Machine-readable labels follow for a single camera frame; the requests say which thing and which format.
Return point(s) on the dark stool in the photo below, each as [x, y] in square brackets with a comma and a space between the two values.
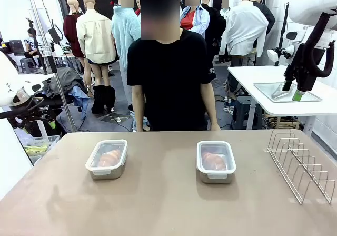
[245, 109]

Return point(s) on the mannequin in cream jacket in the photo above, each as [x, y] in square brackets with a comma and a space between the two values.
[96, 35]

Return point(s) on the metal mesh baking tray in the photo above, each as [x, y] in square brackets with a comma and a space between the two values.
[263, 88]

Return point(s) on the golden croissant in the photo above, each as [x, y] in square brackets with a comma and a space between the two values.
[214, 161]
[109, 158]

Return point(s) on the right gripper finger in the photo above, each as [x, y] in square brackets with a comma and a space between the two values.
[287, 86]
[297, 95]

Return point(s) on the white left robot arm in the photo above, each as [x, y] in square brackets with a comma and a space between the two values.
[8, 83]

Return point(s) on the metal tongs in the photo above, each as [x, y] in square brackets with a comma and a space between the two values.
[277, 93]

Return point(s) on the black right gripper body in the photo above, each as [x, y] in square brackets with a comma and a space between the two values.
[300, 70]

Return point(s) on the gray clothes pile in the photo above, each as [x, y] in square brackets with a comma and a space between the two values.
[65, 80]

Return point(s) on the mannequin in red jacket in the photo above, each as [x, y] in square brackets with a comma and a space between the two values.
[137, 9]

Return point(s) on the mannequin in black jacket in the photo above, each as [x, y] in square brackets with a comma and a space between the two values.
[268, 17]

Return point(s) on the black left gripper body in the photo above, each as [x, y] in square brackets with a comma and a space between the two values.
[37, 114]

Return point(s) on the person in black t-shirt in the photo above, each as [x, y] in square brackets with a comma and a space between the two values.
[168, 75]

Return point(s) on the light blue cloth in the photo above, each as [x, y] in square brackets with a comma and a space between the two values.
[79, 96]

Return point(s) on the stainless steel rectangular container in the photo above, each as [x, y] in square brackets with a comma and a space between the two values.
[105, 176]
[216, 181]

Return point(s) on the gray plastic stool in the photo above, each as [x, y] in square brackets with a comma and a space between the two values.
[27, 64]

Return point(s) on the mannequin in dark red dress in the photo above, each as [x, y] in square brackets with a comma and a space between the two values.
[71, 33]

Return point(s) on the black tripod stand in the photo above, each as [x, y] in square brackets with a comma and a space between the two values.
[283, 28]

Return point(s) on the person's left hand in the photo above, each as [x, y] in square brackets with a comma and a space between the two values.
[215, 128]

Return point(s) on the mannequin in light blue fleece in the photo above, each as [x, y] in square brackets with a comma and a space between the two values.
[123, 33]

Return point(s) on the person's left forearm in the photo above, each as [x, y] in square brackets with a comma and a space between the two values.
[212, 112]

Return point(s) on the white side table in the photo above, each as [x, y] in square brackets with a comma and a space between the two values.
[289, 108]

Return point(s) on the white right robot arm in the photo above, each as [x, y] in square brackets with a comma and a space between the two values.
[310, 7]

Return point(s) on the clear plastic clip lid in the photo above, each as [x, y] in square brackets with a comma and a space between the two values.
[105, 144]
[216, 145]

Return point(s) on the metal light stand pole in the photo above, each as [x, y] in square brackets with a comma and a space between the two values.
[63, 93]

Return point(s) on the black power adapter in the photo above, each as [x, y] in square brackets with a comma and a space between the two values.
[54, 35]

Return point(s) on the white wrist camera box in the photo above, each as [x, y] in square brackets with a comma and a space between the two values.
[272, 54]

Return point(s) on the mannequin in blue open shirt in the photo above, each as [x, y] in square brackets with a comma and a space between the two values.
[197, 22]

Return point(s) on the mannequin in black coat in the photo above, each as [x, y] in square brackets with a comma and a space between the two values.
[217, 28]

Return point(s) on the person's right forearm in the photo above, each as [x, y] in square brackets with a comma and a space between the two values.
[137, 114]

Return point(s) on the mannequin in white shirt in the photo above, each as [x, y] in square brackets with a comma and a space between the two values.
[247, 28]

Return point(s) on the clear plastic storage bin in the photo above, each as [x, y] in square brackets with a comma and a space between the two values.
[39, 141]

